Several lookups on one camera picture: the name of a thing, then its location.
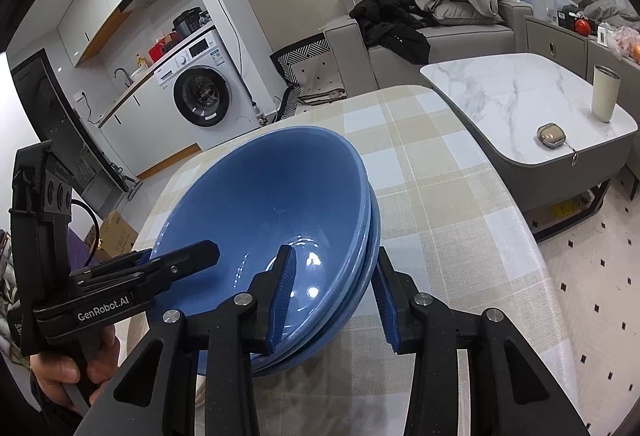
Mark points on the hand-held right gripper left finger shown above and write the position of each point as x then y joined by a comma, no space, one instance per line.
280,301

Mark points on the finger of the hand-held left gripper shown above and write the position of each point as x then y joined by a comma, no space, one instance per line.
195,253
141,257

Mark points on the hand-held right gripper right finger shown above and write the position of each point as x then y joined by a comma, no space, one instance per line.
385,301

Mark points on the person's left forearm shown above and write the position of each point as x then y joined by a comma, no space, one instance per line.
50,416

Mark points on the person's left hand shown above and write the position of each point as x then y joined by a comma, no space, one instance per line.
107,356

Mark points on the cardboard box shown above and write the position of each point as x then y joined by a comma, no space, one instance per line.
117,231

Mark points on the purple bag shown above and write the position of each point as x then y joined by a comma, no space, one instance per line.
77,251

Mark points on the stick vacuum cleaner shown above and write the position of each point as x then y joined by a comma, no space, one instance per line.
134,180

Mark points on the checked tablecloth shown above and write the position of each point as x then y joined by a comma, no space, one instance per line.
425,196

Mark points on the white base cabinet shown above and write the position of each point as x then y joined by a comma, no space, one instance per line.
140,126

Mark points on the plastic bottle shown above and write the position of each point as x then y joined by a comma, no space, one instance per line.
259,115

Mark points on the dark glass door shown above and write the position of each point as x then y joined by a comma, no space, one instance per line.
45,106

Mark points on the kitchen faucet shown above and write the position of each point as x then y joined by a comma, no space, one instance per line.
125,76

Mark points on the white washing machine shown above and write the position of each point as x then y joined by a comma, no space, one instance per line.
230,66

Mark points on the yellow bottle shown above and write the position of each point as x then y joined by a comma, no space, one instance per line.
141,64

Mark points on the long dark tool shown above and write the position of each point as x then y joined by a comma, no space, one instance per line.
320,97

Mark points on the red box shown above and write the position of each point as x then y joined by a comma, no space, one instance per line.
159,50

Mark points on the black rice cooker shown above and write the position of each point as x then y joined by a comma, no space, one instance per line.
187,21

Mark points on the earbud case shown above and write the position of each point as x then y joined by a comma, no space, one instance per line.
550,136

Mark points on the marble coffee table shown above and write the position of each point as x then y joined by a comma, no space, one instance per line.
500,96

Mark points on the grey sofa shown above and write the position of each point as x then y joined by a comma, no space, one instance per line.
350,56

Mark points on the black jacket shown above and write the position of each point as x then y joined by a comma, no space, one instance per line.
395,36

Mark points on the cream tumbler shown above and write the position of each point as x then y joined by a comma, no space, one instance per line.
606,96

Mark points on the grey side cabinet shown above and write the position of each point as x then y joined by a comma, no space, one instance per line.
555,41

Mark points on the red round object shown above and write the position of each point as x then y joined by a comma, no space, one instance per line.
581,27

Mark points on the orange plastic bag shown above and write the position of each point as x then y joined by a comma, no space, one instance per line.
625,43

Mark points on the grey blanket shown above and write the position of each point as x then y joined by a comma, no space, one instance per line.
607,11

